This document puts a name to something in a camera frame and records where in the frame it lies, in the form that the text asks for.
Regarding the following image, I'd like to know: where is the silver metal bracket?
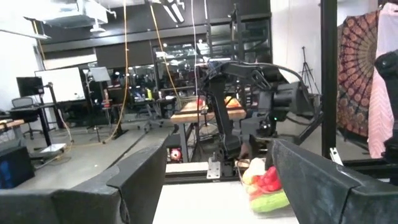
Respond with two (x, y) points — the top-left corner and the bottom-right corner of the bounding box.
(206, 152), (222, 180)

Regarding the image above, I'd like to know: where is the black equipment column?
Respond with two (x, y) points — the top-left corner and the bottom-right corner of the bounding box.
(374, 49), (398, 162)

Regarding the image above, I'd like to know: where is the mandala pattern tapestry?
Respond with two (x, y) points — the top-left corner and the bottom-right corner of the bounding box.
(337, 11), (381, 139)

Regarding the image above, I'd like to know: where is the white hanging cable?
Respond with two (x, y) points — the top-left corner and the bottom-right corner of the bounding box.
(190, 0), (200, 106)

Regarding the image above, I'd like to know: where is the computer with red light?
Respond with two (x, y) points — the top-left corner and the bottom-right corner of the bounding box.
(164, 133), (187, 164)

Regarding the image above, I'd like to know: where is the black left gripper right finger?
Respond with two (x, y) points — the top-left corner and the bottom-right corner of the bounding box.
(271, 138), (398, 224)

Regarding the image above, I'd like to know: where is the wooden top table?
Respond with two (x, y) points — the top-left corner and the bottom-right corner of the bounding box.
(170, 99), (247, 162)

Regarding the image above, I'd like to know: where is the clear plastic basket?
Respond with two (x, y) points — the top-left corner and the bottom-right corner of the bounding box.
(238, 157), (292, 215)

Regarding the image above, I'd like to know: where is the pale yellow vegetable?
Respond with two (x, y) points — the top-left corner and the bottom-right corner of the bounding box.
(242, 157), (267, 184)

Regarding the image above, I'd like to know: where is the black computer monitor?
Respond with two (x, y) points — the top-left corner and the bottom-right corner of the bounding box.
(16, 76), (44, 98)

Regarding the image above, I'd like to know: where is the pink striped cloth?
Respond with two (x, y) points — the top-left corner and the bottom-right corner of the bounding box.
(366, 2), (398, 159)

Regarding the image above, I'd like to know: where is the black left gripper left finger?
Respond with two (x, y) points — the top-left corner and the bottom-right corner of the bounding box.
(0, 139), (169, 224)

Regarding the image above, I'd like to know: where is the black vertical frame post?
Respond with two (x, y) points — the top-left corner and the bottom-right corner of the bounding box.
(320, 0), (339, 159)

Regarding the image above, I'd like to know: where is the black mesh office chair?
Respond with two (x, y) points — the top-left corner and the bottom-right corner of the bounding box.
(11, 96), (40, 140)

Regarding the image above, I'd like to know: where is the black standing desk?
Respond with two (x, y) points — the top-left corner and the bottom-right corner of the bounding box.
(9, 102), (58, 147)

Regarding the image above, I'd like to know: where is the black tripod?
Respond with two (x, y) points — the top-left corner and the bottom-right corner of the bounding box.
(298, 46), (321, 96)

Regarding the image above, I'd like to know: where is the white whiteboard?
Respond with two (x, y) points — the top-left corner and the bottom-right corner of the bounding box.
(34, 67), (86, 103)

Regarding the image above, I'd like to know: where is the yellow hanging cable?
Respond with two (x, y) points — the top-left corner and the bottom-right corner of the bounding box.
(102, 0), (130, 144)
(149, 2), (183, 105)

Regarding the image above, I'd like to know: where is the red bell pepper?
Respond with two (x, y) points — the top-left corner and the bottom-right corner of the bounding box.
(266, 180), (283, 193)
(262, 166), (279, 184)

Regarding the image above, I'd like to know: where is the black box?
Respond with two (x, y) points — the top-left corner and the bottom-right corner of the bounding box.
(0, 144), (35, 190)

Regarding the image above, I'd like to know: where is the green squash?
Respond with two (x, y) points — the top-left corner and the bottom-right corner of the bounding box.
(250, 190), (290, 214)

